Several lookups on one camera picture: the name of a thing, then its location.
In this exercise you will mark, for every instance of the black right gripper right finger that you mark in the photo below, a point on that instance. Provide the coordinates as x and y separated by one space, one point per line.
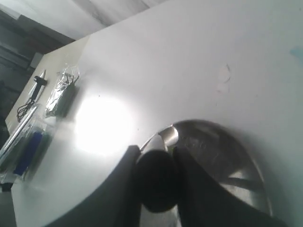
204 203

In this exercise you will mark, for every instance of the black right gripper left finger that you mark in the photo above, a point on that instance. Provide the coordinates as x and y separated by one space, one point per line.
113 204

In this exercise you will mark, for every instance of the black kitchen knife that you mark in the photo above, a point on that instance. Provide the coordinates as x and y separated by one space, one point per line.
156 173

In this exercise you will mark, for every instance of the round stainless steel plate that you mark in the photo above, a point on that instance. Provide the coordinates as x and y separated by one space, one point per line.
224 159

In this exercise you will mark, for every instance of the clear box with blue items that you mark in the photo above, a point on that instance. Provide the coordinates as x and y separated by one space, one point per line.
22 152

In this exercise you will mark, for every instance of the clear bag of dark items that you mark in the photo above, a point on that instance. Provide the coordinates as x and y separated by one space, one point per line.
63 93

